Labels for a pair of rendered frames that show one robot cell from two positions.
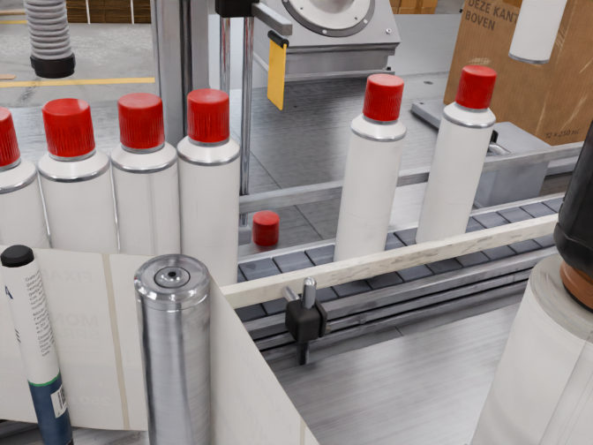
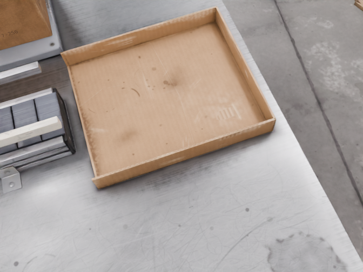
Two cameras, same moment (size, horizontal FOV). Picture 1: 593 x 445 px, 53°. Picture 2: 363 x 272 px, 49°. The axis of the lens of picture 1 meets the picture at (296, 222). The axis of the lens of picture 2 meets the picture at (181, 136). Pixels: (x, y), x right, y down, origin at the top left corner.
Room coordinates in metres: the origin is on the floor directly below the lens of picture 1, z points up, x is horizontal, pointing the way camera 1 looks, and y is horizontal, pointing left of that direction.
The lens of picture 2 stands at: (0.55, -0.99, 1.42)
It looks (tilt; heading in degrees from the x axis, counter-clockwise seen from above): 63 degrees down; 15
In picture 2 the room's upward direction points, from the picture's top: 8 degrees counter-clockwise
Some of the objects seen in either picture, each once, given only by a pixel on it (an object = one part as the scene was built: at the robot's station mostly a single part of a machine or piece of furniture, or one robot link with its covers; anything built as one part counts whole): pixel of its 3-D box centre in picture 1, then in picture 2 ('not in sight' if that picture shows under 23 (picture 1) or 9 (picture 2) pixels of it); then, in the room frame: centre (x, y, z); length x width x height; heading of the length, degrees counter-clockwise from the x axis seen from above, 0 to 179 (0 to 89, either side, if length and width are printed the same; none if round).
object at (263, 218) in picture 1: (266, 227); not in sight; (0.62, 0.04, 0.85); 0.03 x 0.03 x 0.03
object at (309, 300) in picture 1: (305, 331); not in sight; (0.39, -0.02, 0.89); 0.03 x 0.03 x 0.12; 27
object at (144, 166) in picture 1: (148, 215); not in sight; (0.42, 0.12, 0.98); 0.05 x 0.05 x 0.20
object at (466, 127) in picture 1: (456, 165); not in sight; (0.56, -0.16, 0.98); 0.05 x 0.05 x 0.20
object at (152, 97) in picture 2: not in sight; (162, 90); (0.92, -0.86, 0.85); 0.30 x 0.26 x 0.04; 117
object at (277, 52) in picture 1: (276, 70); not in sight; (0.48, 0.03, 1.09); 0.03 x 0.01 x 0.06; 27
